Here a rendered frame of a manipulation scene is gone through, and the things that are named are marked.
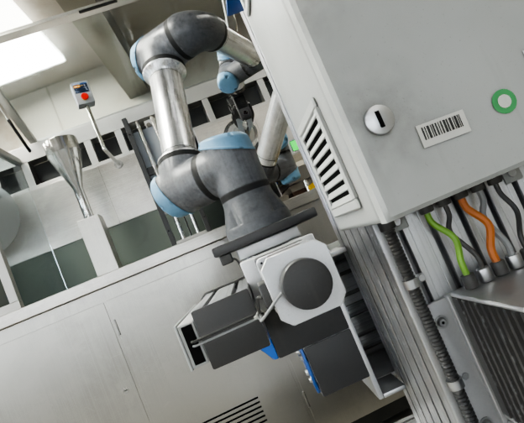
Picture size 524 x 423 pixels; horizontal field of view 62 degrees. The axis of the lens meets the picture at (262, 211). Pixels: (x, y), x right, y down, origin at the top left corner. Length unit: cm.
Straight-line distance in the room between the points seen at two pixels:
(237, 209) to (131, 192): 132
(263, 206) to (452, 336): 45
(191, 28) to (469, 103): 87
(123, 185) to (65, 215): 30
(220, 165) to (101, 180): 135
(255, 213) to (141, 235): 131
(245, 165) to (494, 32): 58
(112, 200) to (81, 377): 90
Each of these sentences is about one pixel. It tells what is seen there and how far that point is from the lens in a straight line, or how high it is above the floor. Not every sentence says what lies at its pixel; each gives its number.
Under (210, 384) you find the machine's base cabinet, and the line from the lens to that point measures 159.
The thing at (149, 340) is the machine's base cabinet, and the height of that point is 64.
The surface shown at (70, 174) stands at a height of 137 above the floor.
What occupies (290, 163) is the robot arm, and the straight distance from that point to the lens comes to 157.
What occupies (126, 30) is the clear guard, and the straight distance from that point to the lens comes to 214.
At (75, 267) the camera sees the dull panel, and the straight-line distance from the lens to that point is 223.
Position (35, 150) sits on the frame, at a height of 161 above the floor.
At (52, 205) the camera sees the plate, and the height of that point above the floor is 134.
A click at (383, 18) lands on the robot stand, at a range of 47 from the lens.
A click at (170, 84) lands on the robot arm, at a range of 118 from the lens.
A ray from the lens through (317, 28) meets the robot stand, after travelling 45.
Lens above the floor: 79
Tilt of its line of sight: 4 degrees up
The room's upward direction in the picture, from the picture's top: 23 degrees counter-clockwise
